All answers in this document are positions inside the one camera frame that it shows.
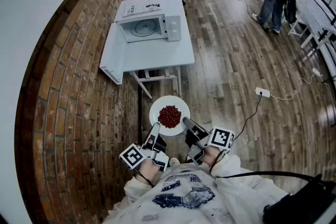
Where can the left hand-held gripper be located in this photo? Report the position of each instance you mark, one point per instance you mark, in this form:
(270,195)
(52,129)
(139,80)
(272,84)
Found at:
(132,156)

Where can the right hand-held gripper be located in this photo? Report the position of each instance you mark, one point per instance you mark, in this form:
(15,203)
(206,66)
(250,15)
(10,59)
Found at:
(221,139)

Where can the pile of red beans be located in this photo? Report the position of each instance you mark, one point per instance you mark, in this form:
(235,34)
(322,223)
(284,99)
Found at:
(169,116)

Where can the white round plate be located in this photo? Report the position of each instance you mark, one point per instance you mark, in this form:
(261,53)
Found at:
(170,101)

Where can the white microwave oven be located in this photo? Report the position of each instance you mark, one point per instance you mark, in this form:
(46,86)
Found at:
(173,29)

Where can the person's left forearm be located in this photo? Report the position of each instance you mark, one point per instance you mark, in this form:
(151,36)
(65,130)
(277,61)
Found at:
(147,173)

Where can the person's right forearm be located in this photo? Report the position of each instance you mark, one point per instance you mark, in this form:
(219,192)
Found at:
(225,165)

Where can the person's white printed shirt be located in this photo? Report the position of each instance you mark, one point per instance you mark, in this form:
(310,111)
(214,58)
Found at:
(189,199)

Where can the large white power strip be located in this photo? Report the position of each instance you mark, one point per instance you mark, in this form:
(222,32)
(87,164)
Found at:
(263,92)

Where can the white table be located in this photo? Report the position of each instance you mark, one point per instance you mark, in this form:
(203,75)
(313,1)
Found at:
(162,55)

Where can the white paperback book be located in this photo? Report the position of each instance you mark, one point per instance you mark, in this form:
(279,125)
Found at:
(139,10)

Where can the black bag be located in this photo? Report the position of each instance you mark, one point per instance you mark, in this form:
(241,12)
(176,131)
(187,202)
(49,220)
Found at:
(309,204)

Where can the small white power strip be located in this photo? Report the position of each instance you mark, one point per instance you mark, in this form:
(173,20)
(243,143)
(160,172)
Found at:
(317,72)

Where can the long white desk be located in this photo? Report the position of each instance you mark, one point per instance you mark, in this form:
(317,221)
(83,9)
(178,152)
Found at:
(315,15)

